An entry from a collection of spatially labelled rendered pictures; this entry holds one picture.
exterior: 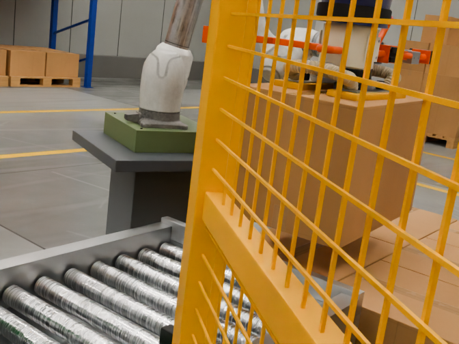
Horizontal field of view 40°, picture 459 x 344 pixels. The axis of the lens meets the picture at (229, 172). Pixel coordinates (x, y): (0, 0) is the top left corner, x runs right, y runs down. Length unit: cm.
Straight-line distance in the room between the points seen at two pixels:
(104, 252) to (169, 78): 77
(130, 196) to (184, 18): 72
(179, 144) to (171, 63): 29
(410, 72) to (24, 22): 621
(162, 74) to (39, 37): 905
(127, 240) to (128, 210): 49
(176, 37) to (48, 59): 742
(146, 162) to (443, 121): 712
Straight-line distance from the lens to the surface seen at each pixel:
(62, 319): 148
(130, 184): 232
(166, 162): 216
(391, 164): 199
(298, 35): 234
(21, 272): 164
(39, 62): 977
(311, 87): 195
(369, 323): 175
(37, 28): 1125
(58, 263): 171
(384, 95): 196
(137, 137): 223
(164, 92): 230
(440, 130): 897
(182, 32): 250
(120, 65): 1222
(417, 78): 909
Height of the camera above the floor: 122
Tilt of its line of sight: 13 degrees down
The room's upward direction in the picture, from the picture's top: 7 degrees clockwise
